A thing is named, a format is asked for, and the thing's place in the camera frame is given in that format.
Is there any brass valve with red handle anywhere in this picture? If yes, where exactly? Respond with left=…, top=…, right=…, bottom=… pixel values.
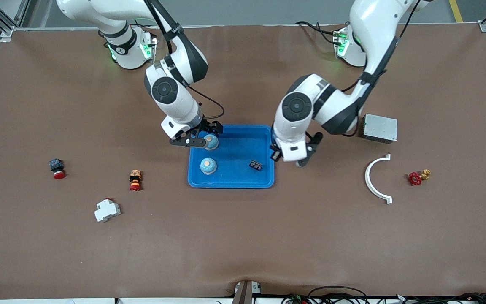
left=408, top=169, right=432, bottom=187

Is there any black base cable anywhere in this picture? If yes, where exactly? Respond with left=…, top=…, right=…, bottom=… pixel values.
left=131, top=19, right=161, bottom=31
left=295, top=20, right=341, bottom=45

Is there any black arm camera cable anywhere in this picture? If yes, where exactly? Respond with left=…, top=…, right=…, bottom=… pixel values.
left=340, top=0, right=423, bottom=138
left=144, top=0, right=226, bottom=121

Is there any green-lit base connector box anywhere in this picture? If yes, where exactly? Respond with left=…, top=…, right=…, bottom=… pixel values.
left=332, top=29, right=351, bottom=57
left=140, top=36, right=158, bottom=64

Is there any orange and red push switch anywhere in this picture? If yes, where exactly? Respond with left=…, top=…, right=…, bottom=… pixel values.
left=129, top=170, right=143, bottom=192

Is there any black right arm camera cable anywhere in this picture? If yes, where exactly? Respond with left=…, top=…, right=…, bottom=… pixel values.
left=144, top=0, right=226, bottom=121

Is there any black left base cable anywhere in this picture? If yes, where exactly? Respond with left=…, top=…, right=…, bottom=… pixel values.
left=295, top=20, right=341, bottom=45

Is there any black cable bundle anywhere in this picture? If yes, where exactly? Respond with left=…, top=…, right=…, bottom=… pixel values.
left=397, top=292, right=486, bottom=304

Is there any blue plastic tray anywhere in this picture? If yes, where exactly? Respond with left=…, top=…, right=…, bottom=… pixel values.
left=187, top=124, right=275, bottom=189

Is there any silver metal box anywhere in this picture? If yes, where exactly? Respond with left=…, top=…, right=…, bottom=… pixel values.
left=361, top=114, right=398, bottom=144

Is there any black looped cable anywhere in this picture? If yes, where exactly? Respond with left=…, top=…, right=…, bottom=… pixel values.
left=308, top=286, right=369, bottom=304

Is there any white circuit breaker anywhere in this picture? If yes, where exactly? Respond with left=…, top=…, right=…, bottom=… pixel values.
left=94, top=198, right=122, bottom=223

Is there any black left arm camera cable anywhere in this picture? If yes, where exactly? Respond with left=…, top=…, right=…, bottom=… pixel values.
left=340, top=0, right=423, bottom=138

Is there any white curved plastic bracket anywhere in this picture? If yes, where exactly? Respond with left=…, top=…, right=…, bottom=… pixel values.
left=364, top=154, right=394, bottom=205

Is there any black right base cable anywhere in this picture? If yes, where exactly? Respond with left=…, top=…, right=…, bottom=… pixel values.
left=131, top=19, right=161, bottom=31

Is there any red emergency stop button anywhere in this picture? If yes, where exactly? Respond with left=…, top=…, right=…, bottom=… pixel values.
left=49, top=158, right=66, bottom=180

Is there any brown table cover sheet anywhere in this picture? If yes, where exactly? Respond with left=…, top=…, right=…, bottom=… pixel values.
left=0, top=23, right=486, bottom=298

